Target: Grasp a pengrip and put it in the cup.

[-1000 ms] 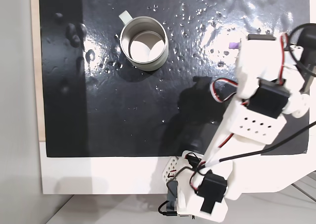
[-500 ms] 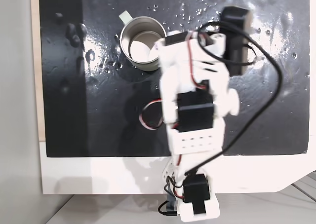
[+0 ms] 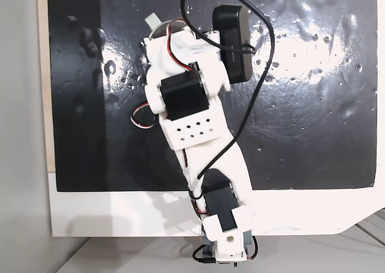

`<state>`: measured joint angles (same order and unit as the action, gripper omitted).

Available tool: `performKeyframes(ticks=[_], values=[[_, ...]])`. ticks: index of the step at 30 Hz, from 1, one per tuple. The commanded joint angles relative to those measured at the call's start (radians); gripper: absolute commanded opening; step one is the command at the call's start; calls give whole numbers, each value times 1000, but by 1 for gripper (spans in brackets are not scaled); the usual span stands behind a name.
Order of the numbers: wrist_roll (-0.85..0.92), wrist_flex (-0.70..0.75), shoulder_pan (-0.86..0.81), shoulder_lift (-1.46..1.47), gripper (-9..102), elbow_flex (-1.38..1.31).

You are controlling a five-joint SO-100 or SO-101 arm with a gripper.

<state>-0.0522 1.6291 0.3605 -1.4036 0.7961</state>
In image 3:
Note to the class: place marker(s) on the white metal cup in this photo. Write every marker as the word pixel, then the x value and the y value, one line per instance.
pixel 152 21

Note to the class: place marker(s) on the black camera box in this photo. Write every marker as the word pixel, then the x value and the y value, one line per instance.
pixel 233 44

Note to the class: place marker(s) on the light wooden board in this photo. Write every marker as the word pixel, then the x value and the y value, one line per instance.
pixel 42 74

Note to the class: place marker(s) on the black textured mat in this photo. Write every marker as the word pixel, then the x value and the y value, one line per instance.
pixel 300 119

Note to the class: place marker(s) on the white board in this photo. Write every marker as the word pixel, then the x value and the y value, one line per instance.
pixel 120 213

